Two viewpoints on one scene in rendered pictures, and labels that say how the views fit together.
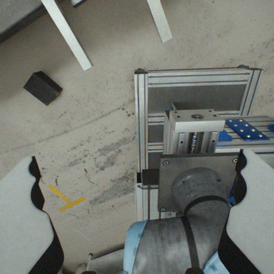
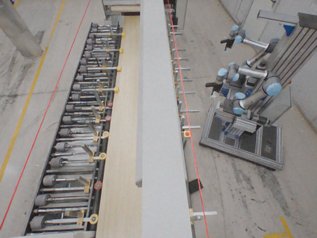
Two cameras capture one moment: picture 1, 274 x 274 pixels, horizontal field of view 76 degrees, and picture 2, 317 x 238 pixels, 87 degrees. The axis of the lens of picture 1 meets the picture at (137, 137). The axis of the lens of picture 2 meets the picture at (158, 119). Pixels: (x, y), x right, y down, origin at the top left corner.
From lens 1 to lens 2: 191 cm
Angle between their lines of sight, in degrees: 50
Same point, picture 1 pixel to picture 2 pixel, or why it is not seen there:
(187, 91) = (213, 125)
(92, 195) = (279, 208)
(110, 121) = (220, 166)
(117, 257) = not seen: outside the picture
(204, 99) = (218, 121)
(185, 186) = (230, 106)
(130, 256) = (235, 108)
